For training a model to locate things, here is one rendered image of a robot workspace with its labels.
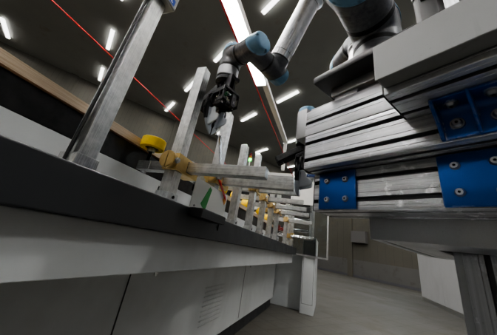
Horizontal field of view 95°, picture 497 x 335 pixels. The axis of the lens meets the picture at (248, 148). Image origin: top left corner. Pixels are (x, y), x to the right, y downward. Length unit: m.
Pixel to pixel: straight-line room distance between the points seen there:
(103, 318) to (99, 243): 0.42
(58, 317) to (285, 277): 2.93
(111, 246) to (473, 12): 0.70
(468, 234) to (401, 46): 0.34
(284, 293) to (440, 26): 3.34
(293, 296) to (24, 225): 3.24
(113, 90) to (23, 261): 0.31
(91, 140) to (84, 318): 0.55
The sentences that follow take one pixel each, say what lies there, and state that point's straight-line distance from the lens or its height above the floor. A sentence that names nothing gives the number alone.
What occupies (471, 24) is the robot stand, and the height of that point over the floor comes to 0.90.
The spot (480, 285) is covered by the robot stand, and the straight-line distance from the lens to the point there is 0.67.
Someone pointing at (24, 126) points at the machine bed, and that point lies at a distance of 0.70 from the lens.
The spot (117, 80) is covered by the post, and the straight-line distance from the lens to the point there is 0.55.
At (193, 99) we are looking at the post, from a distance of 0.78.
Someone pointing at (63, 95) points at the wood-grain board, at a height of 0.88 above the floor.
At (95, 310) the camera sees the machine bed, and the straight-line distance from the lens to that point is 0.92.
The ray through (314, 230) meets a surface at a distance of 3.32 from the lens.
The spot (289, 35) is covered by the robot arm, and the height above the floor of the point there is 1.34.
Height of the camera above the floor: 0.62
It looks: 23 degrees up
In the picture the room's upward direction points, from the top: 10 degrees clockwise
